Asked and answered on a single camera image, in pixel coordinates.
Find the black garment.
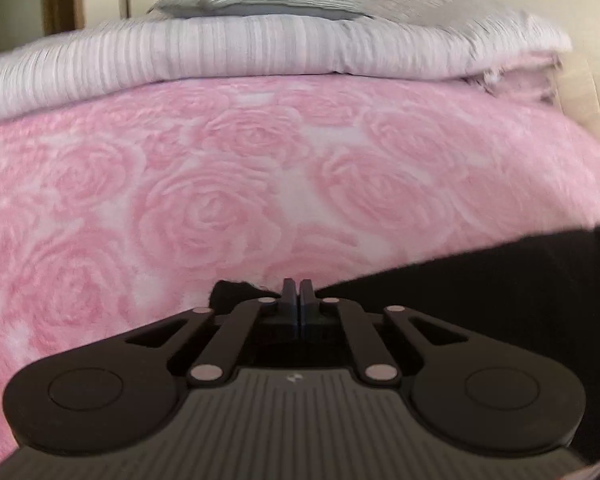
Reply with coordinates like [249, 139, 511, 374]
[209, 224, 600, 467]

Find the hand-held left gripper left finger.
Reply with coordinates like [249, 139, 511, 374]
[125, 278, 300, 390]

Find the lilac striped quilt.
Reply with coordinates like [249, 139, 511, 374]
[0, 7, 576, 120]

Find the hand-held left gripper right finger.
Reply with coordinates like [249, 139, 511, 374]
[299, 278, 465, 389]

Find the pink rose-pattern blanket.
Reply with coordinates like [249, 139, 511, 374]
[0, 52, 600, 467]

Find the beige upholstered furniture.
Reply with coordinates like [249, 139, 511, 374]
[554, 52, 600, 157]

